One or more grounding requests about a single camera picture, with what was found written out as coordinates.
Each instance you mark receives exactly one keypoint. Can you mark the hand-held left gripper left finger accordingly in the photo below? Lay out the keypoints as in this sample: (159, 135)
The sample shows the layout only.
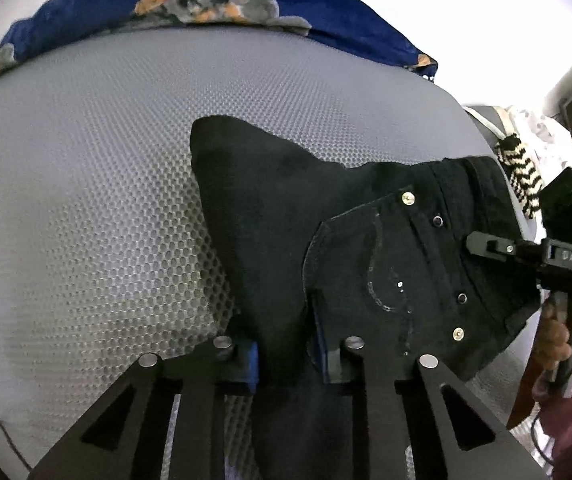
(251, 365)

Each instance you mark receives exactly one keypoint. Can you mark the blue printed blanket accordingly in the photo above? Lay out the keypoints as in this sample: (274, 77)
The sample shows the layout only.
(90, 10)

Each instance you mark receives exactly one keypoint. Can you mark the black pants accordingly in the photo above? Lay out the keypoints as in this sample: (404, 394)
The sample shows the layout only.
(276, 210)

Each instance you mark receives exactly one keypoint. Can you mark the black and white zigzag cloth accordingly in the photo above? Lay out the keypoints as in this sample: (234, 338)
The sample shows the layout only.
(521, 175)

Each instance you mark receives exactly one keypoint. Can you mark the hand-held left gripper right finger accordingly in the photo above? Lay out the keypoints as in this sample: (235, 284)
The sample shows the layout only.
(320, 355)

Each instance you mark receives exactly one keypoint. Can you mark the white dotted cloth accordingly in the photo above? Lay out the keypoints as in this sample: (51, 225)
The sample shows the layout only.
(541, 130)

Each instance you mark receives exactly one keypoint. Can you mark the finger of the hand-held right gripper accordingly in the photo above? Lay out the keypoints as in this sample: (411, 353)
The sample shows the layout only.
(491, 246)

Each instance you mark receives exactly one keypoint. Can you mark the person's right hand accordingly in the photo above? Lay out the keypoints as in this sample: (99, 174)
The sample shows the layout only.
(553, 340)

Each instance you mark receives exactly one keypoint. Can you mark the grey mesh mat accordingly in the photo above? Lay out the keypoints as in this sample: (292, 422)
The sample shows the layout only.
(90, 185)

